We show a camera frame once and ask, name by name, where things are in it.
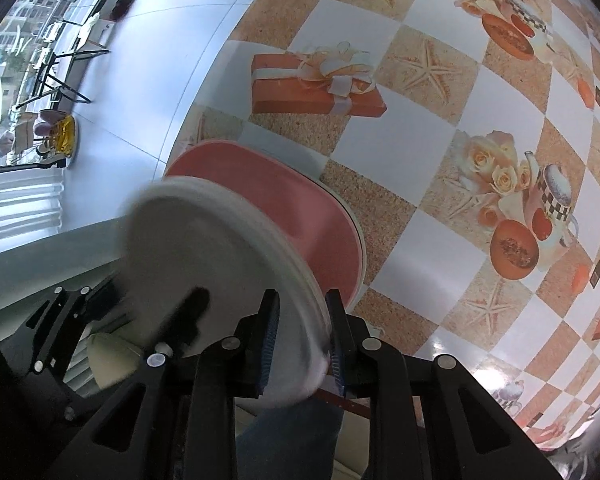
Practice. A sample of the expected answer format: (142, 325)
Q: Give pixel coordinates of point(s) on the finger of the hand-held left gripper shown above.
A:
(105, 296)
(190, 315)

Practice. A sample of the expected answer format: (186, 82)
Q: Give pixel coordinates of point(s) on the yellow container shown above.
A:
(65, 135)

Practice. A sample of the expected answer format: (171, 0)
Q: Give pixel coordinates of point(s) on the white plate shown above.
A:
(205, 240)

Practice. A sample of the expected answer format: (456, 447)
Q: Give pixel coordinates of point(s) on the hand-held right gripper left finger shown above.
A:
(269, 350)

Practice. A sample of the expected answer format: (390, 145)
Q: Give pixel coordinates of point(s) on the printed checkered tablecloth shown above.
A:
(430, 110)

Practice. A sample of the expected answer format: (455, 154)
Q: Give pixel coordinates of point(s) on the white curtain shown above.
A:
(20, 205)

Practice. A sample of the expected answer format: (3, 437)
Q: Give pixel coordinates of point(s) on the pink square plate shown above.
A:
(305, 210)

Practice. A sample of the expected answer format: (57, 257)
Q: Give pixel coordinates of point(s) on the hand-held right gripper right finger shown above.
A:
(336, 360)

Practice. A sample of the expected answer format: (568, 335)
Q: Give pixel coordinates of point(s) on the black metal rack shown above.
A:
(55, 70)

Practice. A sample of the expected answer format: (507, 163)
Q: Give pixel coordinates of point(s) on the person's jeans leg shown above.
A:
(290, 440)

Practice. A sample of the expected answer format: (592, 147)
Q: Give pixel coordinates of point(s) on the lilac object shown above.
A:
(47, 122)

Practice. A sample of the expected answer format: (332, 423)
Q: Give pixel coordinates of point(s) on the cream chair seat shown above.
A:
(115, 360)

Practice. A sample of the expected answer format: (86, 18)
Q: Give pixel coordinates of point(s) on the dark red object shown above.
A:
(122, 6)

